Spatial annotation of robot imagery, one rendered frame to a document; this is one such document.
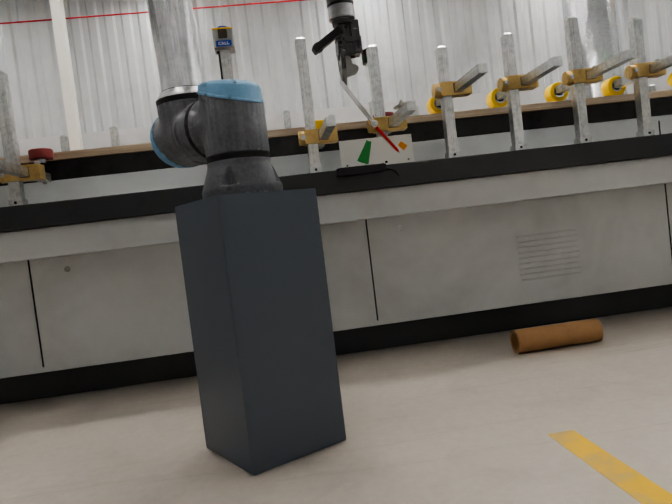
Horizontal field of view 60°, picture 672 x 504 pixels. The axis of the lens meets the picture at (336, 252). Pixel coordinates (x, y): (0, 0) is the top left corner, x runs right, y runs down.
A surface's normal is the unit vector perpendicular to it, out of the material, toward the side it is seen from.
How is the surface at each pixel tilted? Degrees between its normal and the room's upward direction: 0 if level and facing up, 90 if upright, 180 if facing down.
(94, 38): 90
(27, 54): 90
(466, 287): 90
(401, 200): 90
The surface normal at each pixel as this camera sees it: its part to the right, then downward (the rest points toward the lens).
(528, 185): 0.11, 0.03
